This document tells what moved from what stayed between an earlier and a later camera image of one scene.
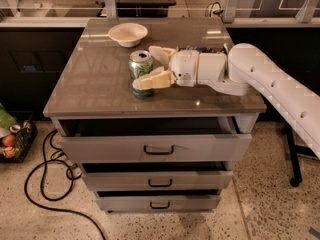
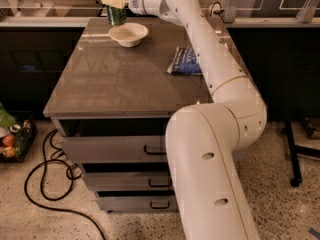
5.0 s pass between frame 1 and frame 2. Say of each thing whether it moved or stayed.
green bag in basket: stayed
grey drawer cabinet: stayed
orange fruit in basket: stayed
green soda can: moved
